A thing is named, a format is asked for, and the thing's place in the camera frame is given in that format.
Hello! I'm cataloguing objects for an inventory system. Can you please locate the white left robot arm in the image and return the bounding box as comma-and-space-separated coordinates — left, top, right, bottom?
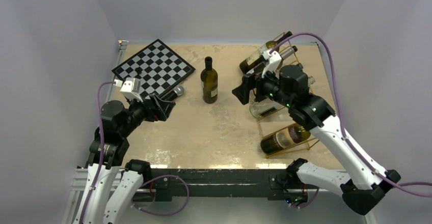
74, 95, 176, 223

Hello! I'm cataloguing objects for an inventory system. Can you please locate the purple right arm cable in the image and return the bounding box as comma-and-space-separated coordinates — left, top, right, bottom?
269, 32, 432, 198

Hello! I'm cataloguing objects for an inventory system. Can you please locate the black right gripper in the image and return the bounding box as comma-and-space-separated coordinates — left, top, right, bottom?
231, 63, 293, 107

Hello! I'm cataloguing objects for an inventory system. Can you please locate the black silver microphone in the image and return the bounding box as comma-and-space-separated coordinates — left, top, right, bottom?
162, 85, 185, 101

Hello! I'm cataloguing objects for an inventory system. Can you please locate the green bottle silver neck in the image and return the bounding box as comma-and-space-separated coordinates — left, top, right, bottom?
260, 123, 311, 155

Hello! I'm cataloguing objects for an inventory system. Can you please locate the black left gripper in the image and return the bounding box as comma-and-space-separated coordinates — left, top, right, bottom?
119, 92, 175, 136

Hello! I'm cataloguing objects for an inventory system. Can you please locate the black white chessboard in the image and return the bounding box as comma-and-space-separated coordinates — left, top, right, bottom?
112, 39, 195, 99

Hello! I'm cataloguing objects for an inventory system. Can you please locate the gold wire wine rack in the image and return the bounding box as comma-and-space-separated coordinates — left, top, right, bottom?
256, 44, 318, 158

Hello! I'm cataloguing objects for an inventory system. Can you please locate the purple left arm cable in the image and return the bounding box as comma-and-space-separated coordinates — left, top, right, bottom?
78, 81, 117, 224

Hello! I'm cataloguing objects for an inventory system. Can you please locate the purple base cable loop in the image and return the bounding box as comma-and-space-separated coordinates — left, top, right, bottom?
131, 174, 191, 217

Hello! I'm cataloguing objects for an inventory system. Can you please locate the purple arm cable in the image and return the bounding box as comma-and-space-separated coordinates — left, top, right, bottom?
78, 81, 117, 224
269, 32, 432, 198

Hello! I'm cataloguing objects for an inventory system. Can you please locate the green wine bottle dark label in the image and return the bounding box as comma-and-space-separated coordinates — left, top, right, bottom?
245, 46, 298, 76

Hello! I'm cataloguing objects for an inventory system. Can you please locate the clear glass bottle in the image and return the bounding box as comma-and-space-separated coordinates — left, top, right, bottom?
249, 75, 316, 120

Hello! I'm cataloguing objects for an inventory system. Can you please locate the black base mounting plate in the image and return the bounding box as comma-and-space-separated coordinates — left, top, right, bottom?
132, 169, 316, 203

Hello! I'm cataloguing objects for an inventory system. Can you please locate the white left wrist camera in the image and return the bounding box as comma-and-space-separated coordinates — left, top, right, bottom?
114, 77, 143, 102

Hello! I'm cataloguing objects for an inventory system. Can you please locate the tall dark green bottle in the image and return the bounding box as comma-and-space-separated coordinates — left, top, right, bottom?
200, 57, 218, 104

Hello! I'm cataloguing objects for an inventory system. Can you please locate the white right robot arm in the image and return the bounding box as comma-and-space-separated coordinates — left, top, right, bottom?
232, 65, 401, 215

